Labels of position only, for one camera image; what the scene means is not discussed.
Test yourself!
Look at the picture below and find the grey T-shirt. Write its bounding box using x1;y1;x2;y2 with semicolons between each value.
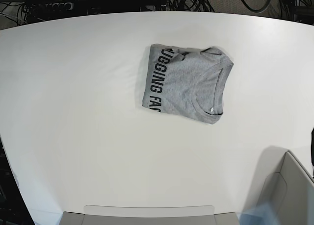
142;44;234;125

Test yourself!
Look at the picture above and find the grey chair front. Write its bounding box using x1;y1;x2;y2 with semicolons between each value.
60;205;239;225

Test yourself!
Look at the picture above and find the blue cloth corner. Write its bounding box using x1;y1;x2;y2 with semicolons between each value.
238;203;278;225

